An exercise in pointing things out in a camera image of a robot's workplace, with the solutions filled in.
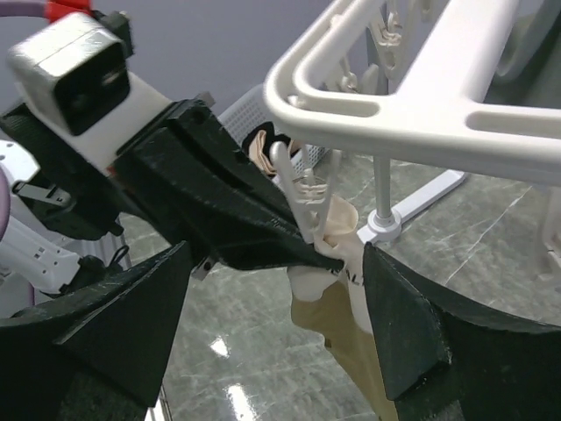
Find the olive and cream underwear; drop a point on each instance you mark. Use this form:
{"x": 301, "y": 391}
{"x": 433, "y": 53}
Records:
{"x": 333, "y": 304}

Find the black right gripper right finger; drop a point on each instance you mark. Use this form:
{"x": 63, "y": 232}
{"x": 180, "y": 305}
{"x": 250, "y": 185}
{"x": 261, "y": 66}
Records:
{"x": 444, "y": 356}

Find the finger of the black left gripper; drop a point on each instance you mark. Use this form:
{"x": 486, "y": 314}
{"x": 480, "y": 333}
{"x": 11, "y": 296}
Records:
{"x": 250, "y": 229}

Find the white hanger clip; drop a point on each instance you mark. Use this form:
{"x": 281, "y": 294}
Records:
{"x": 308, "y": 195}

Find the white plastic laundry basket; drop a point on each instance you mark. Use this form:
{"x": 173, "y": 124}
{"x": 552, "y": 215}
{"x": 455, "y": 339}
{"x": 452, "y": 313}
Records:
{"x": 246, "y": 116}

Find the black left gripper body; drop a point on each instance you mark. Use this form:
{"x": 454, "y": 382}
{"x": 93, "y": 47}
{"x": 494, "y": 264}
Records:
{"x": 161, "y": 174}

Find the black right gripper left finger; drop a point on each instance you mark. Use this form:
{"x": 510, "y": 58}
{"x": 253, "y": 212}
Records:
{"x": 99, "y": 353}

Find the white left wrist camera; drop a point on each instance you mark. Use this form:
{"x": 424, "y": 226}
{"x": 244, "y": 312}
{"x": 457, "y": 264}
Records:
{"x": 74, "y": 78}

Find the white metal clothes rack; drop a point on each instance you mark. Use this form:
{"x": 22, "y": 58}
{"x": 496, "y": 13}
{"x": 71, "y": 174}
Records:
{"x": 384, "y": 223}

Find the white clip drying hanger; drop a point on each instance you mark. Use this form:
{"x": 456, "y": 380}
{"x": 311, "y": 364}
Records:
{"x": 482, "y": 96}

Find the black and beige underwear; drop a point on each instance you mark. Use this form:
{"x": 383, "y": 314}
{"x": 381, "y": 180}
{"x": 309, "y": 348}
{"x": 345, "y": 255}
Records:
{"x": 257, "y": 145}

